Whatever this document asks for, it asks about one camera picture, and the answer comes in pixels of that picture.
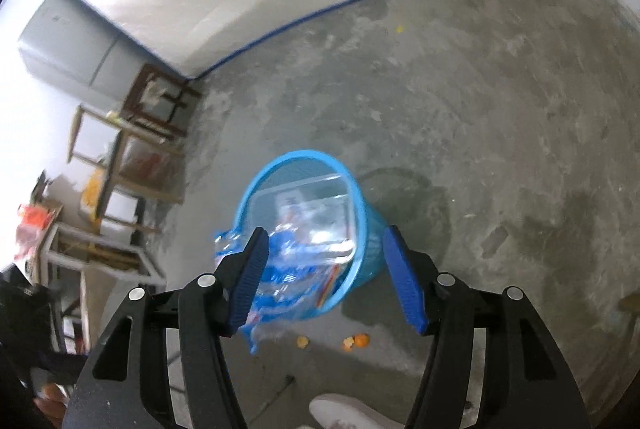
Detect clear candy plastic bag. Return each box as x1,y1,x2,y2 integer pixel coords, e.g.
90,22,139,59
241,236,352,353

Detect clear plastic food container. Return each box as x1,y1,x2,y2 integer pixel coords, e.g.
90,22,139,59
246,174,357,267

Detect blue mesh trash bin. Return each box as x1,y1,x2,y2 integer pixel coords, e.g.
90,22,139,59
216,150,386,325

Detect person's left hand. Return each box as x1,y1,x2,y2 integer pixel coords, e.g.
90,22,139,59
34,383,67,429

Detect grey side table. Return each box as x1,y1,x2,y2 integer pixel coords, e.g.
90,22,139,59
27,206,166,351

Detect orange peel on floor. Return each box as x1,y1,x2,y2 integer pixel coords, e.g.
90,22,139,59
342,333,371,352

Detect pink red plastic bags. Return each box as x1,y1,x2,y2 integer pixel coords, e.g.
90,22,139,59
14,203,62,261

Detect white shoe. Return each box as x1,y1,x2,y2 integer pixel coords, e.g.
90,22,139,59
309,393,405,429

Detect wooden chair black seat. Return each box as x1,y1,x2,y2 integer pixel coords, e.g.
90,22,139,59
67,105,184,234

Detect yellow plastic bag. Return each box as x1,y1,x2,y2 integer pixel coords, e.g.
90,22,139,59
80,168,104,215

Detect dark wooden stool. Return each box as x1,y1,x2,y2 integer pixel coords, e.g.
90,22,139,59
119,63,203,140

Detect silver refrigerator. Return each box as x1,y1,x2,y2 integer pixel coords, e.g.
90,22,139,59
18,0,153,111

